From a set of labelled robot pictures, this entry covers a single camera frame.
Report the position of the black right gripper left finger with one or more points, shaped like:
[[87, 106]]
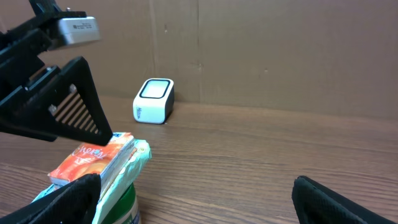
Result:
[[73, 203]]

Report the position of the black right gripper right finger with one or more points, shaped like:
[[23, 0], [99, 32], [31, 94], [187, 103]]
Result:
[[316, 204]]

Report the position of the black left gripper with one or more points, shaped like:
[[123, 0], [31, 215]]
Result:
[[57, 102]]

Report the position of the green lid jar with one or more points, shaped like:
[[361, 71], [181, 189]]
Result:
[[126, 210]]

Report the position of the white barcode scanner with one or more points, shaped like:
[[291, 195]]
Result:
[[155, 101]]

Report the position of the teal tissue pack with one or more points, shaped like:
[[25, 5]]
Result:
[[141, 153]]

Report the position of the orange tissue pack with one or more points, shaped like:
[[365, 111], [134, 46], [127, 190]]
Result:
[[94, 159]]

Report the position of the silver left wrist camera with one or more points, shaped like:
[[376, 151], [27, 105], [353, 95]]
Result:
[[68, 32]]

